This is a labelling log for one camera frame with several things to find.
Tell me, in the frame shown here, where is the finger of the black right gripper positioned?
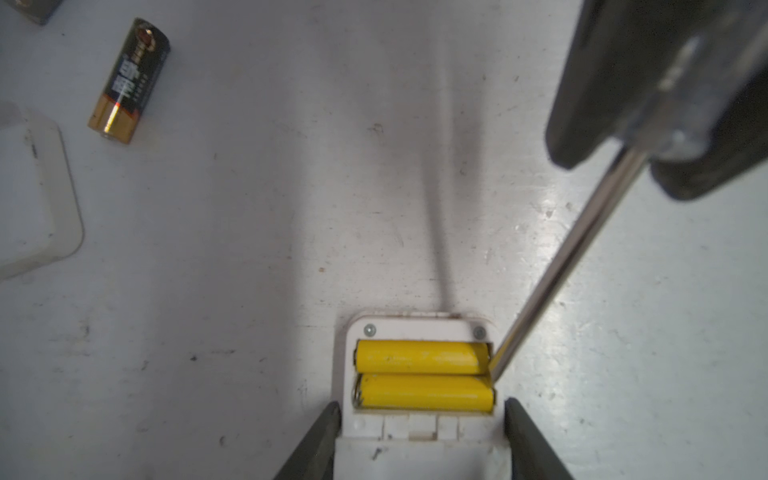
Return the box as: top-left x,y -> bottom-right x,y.
650,69 -> 767,201
545,1 -> 708,170

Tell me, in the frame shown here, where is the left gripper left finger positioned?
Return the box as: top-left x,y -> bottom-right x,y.
274,401 -> 342,480

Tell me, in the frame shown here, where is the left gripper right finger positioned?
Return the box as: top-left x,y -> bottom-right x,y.
504,397 -> 574,480

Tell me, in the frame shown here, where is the clear handle screwdriver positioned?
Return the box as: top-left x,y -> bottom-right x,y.
489,1 -> 767,380

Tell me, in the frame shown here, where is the yellow AAA battery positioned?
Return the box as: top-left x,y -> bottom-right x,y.
352,374 -> 495,413
353,340 -> 490,376

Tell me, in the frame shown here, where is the white battery cover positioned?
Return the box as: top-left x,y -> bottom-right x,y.
1,101 -> 84,280

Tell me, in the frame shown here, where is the black gold AAA battery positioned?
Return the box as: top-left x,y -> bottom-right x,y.
88,18 -> 171,144

